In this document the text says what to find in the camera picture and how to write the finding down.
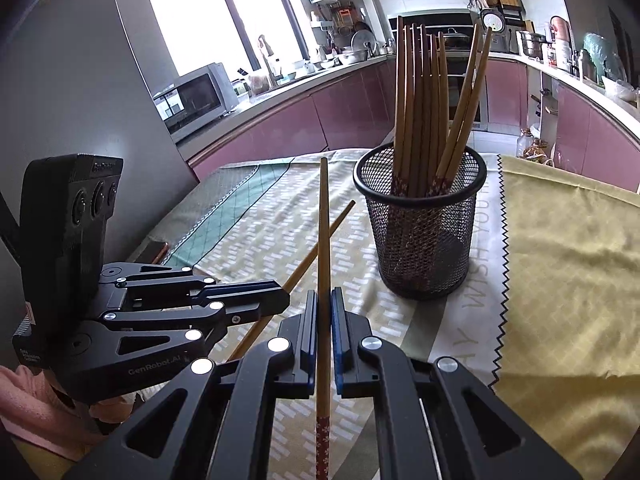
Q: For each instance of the oil bottle on floor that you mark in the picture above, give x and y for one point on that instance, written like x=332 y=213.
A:
x=525 y=140

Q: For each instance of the kitchen sink faucet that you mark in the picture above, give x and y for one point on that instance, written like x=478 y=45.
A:
x=266 y=52

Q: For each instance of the dark chopstick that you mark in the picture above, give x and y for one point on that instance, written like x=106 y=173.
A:
x=258 y=327

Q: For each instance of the left hand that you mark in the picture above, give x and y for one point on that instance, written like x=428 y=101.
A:
x=116 y=410

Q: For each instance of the black mesh utensil cup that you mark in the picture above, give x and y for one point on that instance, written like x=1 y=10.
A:
x=423 y=244

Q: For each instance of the pink sleeved left forearm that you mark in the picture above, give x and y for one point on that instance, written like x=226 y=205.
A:
x=32 y=411

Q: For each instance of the black built-in oven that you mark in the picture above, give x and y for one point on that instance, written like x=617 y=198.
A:
x=439 y=20

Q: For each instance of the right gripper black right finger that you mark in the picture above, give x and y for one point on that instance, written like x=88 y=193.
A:
x=434 y=420

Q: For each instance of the pink base cabinets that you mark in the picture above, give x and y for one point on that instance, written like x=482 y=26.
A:
x=352 y=109
x=587 y=132

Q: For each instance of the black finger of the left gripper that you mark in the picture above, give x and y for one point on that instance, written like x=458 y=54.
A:
x=234 y=294
x=250 y=307

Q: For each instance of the pink base cabinets left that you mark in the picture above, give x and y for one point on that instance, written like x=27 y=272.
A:
x=352 y=109

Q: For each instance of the patterned green beige cloth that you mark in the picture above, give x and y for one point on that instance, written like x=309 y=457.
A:
x=255 y=221

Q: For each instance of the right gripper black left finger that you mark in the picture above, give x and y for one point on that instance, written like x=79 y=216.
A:
x=213 y=421

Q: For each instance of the silver rice cooker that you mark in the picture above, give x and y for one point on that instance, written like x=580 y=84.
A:
x=494 y=21

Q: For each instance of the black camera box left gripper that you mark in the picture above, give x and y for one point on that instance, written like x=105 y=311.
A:
x=65 y=204

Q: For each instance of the pink base cabinets right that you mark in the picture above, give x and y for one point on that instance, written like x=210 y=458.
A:
x=587 y=132

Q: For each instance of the grey refrigerator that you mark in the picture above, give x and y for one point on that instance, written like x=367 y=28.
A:
x=70 y=84

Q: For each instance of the yellow cloth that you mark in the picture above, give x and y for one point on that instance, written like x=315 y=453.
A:
x=569 y=360

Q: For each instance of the silver microwave oven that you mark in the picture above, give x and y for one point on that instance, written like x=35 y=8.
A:
x=194 y=100

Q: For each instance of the steel stock pot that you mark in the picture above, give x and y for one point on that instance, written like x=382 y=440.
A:
x=531 y=44

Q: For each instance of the black wok with lid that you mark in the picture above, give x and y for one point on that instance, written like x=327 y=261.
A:
x=456 y=41

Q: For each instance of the steel mixing bowl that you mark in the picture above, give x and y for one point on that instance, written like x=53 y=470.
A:
x=352 y=57

